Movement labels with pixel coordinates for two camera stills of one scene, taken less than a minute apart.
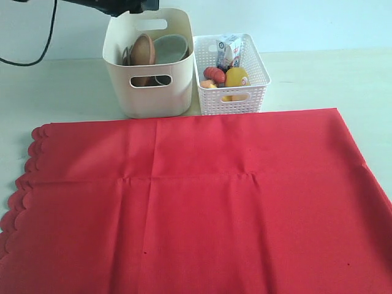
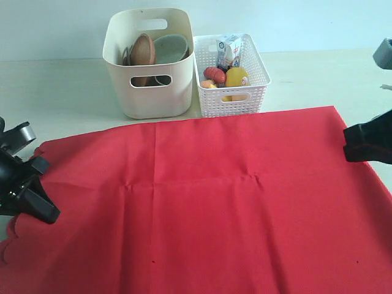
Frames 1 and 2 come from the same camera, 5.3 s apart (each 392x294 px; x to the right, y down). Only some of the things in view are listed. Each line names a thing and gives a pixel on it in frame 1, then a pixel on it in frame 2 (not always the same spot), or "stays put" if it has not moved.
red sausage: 214,74 stays put
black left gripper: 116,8 → 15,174
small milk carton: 228,51 stays put
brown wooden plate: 143,54 stays put
